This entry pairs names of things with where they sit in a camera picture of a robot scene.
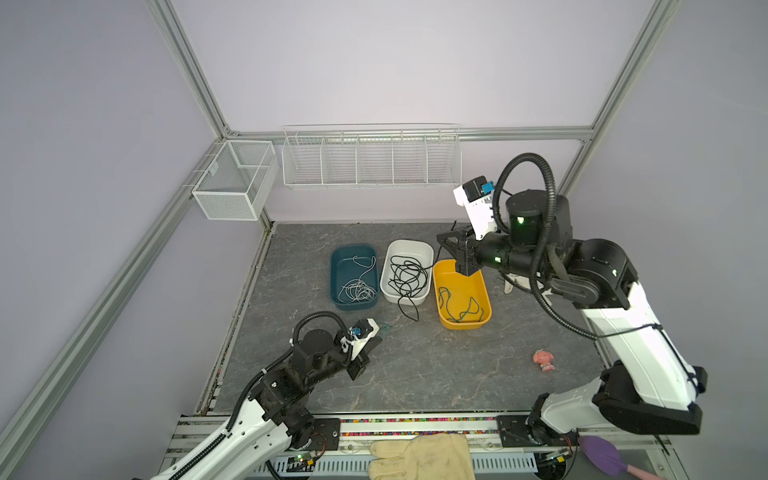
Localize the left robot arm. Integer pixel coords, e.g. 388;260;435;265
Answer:
156;318;381;479

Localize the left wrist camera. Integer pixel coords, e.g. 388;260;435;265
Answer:
340;318;382;363

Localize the white plastic bin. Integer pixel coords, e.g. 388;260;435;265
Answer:
380;239;435;306

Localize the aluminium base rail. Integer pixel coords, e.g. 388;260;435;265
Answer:
279;411;673;463

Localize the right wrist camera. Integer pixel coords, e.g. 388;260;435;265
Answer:
453;176;497;240

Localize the long white wire basket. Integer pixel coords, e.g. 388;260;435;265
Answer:
282;123;463;188

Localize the yellow plastic bin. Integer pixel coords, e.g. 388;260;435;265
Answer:
433;259;493;330

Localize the beige leather glove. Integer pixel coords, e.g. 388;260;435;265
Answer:
368;434;475;480

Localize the purple pink brush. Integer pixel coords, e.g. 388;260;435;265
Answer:
579;436;661;480

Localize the small white mesh basket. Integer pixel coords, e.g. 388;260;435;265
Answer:
192;140;279;221

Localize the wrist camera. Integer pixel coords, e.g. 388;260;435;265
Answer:
340;318;382;363
453;176;497;240

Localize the dark teal plastic bin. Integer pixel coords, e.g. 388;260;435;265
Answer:
330;244;380;311

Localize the pink toy figure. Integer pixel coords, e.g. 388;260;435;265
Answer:
532;350;555;372

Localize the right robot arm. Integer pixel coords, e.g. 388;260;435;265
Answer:
437;178;708;445

